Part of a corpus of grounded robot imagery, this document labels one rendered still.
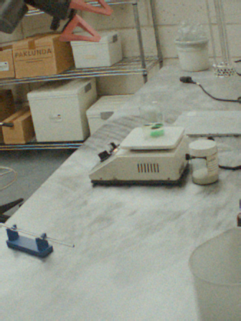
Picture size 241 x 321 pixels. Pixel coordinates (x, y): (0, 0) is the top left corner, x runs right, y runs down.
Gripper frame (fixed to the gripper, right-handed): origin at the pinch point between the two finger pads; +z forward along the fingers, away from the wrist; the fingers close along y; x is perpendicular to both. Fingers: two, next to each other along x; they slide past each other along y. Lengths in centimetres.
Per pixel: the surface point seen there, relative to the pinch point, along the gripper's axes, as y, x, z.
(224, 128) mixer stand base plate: -38, 19, 37
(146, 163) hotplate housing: -22.0, -9.9, 21.2
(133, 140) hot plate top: -23.9, -5.7, 16.6
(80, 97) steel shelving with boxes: -219, 109, -16
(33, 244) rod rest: -14.8, -39.5, 9.4
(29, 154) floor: -275, 84, -30
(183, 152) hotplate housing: -23.1, -2.6, 27.5
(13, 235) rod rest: -18.0, -39.1, 5.3
